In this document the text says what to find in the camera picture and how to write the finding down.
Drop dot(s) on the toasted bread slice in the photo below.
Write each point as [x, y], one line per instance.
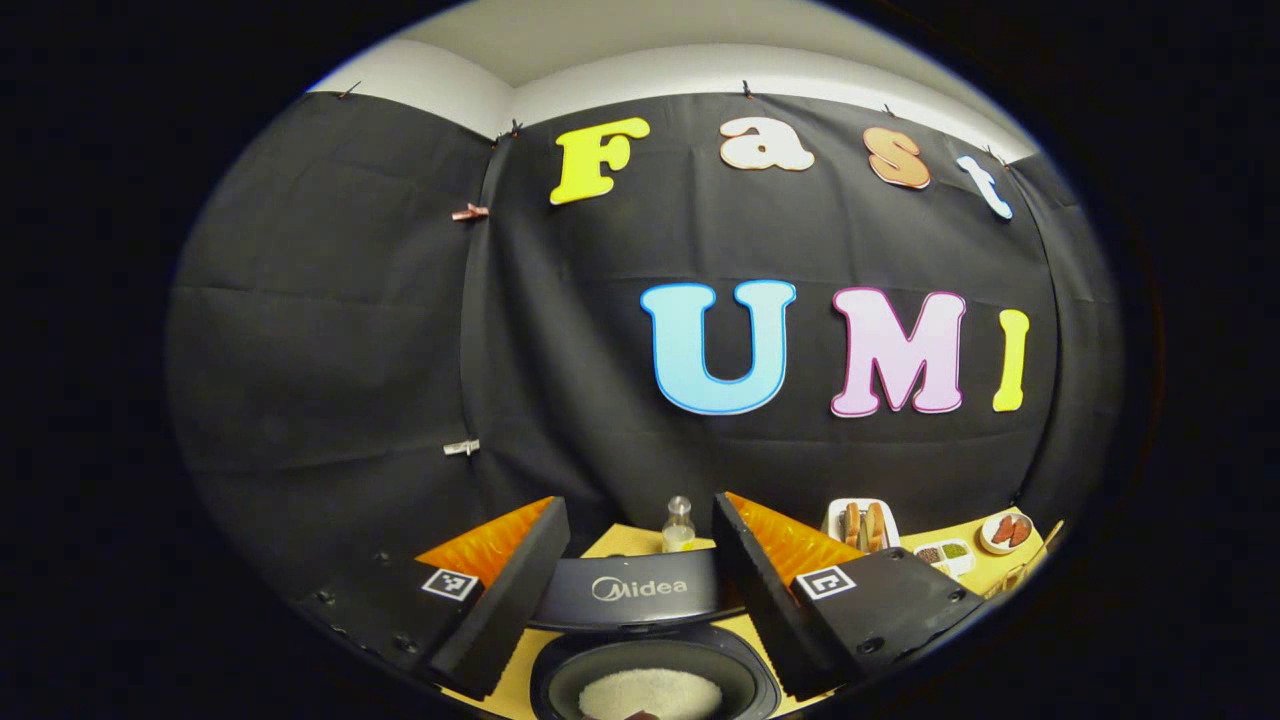
[852, 525]
[875, 525]

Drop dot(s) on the small clear glass bottle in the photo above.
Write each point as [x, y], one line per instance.
[678, 536]

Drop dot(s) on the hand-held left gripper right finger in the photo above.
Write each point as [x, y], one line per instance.
[755, 590]

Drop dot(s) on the dark grey rice cooker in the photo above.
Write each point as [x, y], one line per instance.
[640, 603]

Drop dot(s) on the silver cloth clip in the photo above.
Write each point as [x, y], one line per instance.
[462, 448]

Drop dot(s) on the red meat piece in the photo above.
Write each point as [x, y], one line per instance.
[1002, 530]
[1020, 528]

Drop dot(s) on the white rice heap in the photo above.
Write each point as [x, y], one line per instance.
[650, 693]

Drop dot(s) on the copper cloth clip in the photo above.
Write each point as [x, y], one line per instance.
[470, 212]

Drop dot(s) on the black backdrop cloth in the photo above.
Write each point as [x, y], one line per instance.
[330, 330]

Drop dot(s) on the white toaster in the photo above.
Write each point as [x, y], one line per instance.
[833, 525]

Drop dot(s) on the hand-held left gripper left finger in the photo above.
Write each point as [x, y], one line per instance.
[520, 590]

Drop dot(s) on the white round plate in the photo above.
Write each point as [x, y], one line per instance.
[987, 540]

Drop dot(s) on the white divided tray of beans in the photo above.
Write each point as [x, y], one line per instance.
[960, 566]

